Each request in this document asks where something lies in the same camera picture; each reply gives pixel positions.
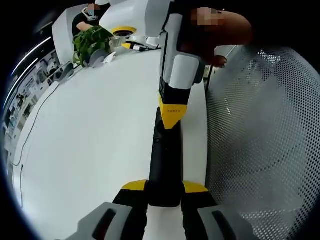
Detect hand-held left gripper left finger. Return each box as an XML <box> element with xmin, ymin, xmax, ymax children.
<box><xmin>76</xmin><ymin>179</ymin><xmax>150</xmax><ymax>240</ymax></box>

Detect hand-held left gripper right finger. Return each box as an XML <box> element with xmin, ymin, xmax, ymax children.
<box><xmin>179</xmin><ymin>181</ymin><xmax>254</xmax><ymax>240</ymax></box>

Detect black remote control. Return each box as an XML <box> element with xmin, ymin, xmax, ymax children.
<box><xmin>148</xmin><ymin>106</ymin><xmax>185</xmax><ymax>208</ymax></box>

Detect person's right hand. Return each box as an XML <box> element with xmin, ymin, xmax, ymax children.
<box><xmin>179</xmin><ymin>7</ymin><xmax>254</xmax><ymax>68</ymax></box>

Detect white ribbed cup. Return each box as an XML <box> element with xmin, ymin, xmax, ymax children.
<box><xmin>108</xmin><ymin>35</ymin><xmax>129</xmax><ymax>49</ymax></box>

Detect crumpled white paper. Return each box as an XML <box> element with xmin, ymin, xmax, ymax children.
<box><xmin>101</xmin><ymin>51</ymin><xmax>117</xmax><ymax>65</ymax></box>

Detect green potted plant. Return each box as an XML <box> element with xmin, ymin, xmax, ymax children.
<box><xmin>71</xmin><ymin>25</ymin><xmax>114</xmax><ymax>69</ymax></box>

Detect display shelves and white cabinets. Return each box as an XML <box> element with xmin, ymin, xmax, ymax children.
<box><xmin>1</xmin><ymin>48</ymin><xmax>59</xmax><ymax>142</ymax></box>

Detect black power cable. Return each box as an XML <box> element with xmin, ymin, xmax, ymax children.
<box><xmin>11</xmin><ymin>81</ymin><xmax>61</xmax><ymax>167</ymax></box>

